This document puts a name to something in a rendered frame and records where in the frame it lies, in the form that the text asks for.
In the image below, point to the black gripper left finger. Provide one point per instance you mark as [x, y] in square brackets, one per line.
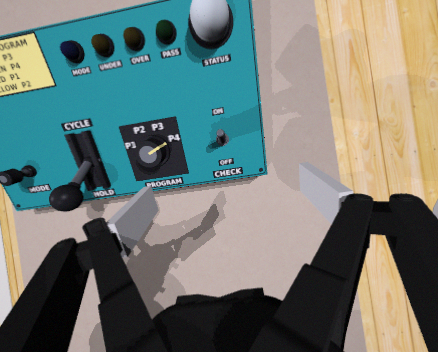
[44, 316]

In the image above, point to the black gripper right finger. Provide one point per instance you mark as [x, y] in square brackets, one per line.
[320, 300]

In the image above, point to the teal control console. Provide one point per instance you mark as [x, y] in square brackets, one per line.
[180, 93]

